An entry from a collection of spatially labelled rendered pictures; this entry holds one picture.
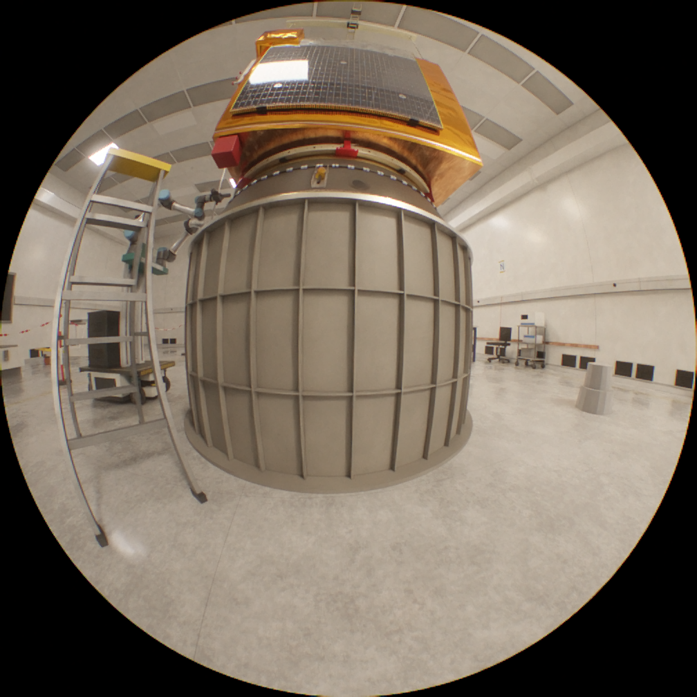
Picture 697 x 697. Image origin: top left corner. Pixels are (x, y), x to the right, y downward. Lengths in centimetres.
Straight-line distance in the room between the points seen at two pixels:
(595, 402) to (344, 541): 227
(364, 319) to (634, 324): 465
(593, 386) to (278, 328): 251
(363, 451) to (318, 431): 21
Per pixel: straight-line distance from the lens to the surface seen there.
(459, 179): 188
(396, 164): 158
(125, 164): 150
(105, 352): 251
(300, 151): 151
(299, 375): 83
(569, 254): 559
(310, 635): 65
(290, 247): 91
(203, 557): 81
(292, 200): 97
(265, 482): 101
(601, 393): 250
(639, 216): 530
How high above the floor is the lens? 62
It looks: 4 degrees down
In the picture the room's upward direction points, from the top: 1 degrees clockwise
